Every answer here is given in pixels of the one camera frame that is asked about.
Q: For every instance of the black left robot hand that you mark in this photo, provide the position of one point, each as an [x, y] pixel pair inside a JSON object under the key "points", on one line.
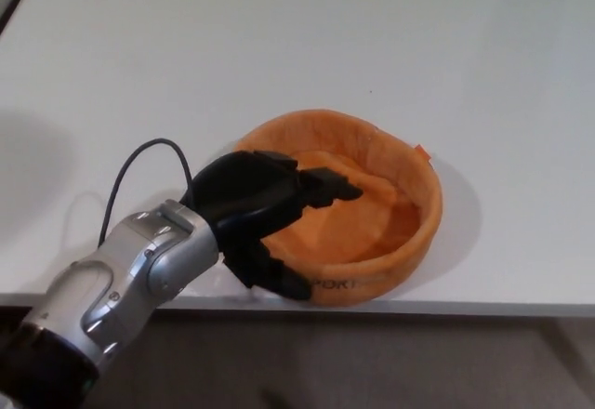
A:
{"points": [[251, 195]]}

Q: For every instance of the orange plush soft plate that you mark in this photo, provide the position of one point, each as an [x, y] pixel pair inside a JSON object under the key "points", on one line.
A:
{"points": [[395, 223]]}

